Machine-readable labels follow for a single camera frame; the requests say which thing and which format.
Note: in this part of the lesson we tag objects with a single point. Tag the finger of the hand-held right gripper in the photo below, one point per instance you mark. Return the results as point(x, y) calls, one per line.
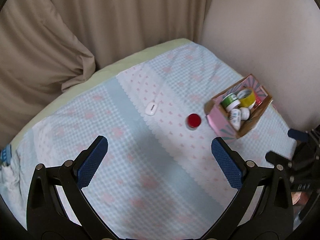
point(298, 135)
point(277, 158)

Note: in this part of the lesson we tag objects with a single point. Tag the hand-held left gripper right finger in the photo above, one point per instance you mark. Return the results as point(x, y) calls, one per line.
point(226, 163)

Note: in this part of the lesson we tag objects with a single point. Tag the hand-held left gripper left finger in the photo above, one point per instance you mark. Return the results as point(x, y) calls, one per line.
point(92, 163)

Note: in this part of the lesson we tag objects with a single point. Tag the patterned cardboard box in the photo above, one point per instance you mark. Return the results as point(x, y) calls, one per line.
point(220, 121)

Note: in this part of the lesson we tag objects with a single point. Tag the white pill bottle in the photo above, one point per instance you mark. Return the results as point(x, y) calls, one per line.
point(235, 118)

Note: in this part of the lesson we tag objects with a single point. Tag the red rectangular box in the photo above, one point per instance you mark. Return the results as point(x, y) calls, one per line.
point(258, 101)

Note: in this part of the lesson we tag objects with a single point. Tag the black-lid small jar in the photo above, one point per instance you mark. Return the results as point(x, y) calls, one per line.
point(245, 113)

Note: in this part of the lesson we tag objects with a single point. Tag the red round cap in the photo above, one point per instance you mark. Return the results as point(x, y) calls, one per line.
point(193, 120)

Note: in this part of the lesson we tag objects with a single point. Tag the white jar with green label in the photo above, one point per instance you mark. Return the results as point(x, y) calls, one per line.
point(229, 100)

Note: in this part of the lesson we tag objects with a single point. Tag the yellow tape roll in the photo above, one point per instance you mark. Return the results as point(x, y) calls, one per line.
point(247, 97)

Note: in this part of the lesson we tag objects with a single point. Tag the small white oval device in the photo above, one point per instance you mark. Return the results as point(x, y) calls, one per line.
point(151, 108)

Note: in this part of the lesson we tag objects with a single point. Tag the person's right hand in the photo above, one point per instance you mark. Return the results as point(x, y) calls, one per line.
point(300, 198)

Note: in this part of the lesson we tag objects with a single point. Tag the blue pink checked blanket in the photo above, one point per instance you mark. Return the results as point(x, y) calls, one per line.
point(150, 155)

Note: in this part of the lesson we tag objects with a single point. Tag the pale green bed sheet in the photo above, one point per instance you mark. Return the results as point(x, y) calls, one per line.
point(100, 76)

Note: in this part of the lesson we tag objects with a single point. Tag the blue white patterned pack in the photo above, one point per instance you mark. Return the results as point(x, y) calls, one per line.
point(5, 156)

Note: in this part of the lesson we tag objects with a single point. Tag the beige curtain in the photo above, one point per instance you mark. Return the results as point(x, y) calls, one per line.
point(87, 17)

